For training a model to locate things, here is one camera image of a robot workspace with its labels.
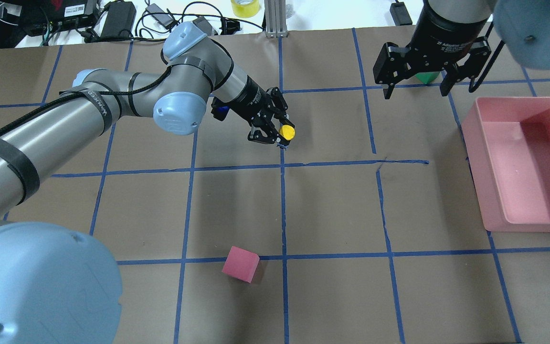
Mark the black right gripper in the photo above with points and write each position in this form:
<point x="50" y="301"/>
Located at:
<point x="446" y="34"/>

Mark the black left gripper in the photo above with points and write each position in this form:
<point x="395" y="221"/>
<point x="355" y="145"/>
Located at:
<point x="250" y="97"/>

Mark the yellow push button switch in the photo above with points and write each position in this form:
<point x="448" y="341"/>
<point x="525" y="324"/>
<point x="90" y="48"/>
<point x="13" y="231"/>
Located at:
<point x="285" y="136"/>

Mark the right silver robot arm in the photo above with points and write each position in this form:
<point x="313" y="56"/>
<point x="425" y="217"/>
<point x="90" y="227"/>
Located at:
<point x="463" y="38"/>

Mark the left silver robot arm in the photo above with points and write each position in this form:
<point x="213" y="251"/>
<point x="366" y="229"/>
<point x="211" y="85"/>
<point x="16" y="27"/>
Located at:
<point x="59" y="286"/>

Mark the green cube by bin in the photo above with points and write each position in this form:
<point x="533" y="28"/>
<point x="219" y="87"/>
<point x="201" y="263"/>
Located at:
<point x="427" y="78"/>

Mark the black small power brick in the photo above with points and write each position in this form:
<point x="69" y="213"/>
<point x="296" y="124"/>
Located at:
<point x="400" y="14"/>

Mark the yellow tape roll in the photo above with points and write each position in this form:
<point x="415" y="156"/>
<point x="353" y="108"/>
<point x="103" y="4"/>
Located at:
<point x="245" y="8"/>

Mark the pink plastic bin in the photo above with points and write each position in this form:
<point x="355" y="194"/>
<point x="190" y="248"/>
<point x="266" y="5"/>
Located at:
<point x="508" y="145"/>

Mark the pink cube far side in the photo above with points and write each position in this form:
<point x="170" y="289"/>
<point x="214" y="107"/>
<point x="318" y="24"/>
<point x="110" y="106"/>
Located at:
<point x="241" y="264"/>

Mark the black power adapter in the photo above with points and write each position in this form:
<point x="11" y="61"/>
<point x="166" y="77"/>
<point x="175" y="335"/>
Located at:
<point x="120" y="16"/>

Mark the aluminium frame post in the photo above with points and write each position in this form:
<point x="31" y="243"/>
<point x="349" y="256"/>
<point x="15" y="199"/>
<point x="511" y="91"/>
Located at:
<point x="275" y="19"/>

